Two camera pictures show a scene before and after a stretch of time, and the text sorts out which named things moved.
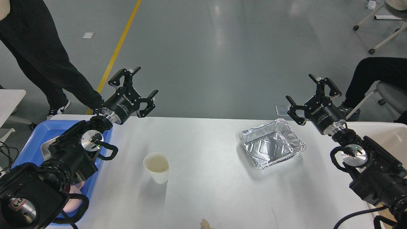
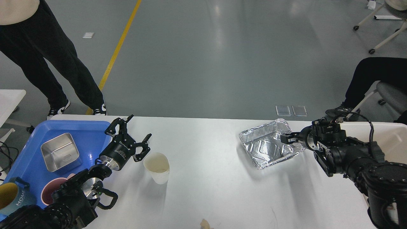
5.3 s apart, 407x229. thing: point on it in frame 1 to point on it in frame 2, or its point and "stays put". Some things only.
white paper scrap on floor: (88, 35) stays put
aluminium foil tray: (265, 144) stays put
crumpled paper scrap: (204, 224) stays put
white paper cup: (158, 165) stays put
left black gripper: (125, 101) to (123, 147)
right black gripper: (320, 109) to (308, 134)
